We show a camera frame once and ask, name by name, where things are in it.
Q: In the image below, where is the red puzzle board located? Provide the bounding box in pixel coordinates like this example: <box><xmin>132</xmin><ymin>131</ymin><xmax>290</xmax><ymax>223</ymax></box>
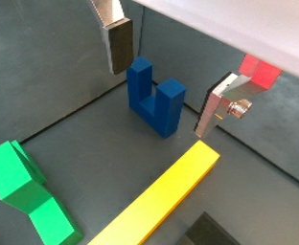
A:
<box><xmin>239</xmin><ymin>55</ymin><xmax>281</xmax><ymax>90</ymax></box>

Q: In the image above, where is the black angle bracket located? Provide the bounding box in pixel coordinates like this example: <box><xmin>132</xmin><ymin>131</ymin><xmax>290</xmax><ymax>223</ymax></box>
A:
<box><xmin>176</xmin><ymin>212</ymin><xmax>240</xmax><ymax>245</ymax></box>

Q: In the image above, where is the yellow long bar block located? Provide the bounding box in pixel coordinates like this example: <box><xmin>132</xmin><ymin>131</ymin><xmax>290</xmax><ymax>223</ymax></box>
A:
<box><xmin>88</xmin><ymin>141</ymin><xmax>220</xmax><ymax>245</ymax></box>

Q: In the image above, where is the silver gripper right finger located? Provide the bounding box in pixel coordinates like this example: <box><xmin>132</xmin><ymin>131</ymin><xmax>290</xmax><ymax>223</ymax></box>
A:
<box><xmin>195</xmin><ymin>73</ymin><xmax>264</xmax><ymax>138</ymax></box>

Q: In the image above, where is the blue U-shaped block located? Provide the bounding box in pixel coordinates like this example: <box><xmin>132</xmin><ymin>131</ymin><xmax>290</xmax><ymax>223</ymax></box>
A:
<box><xmin>126</xmin><ymin>56</ymin><xmax>187</xmax><ymax>138</ymax></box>

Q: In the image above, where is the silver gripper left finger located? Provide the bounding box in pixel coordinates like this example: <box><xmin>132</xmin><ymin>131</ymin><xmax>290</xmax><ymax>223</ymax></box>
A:
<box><xmin>88</xmin><ymin>0</ymin><xmax>134</xmax><ymax>75</ymax></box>

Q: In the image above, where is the green zigzag block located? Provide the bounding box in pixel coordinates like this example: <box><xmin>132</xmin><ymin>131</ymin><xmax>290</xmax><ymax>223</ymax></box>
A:
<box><xmin>0</xmin><ymin>141</ymin><xmax>82</xmax><ymax>245</ymax></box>

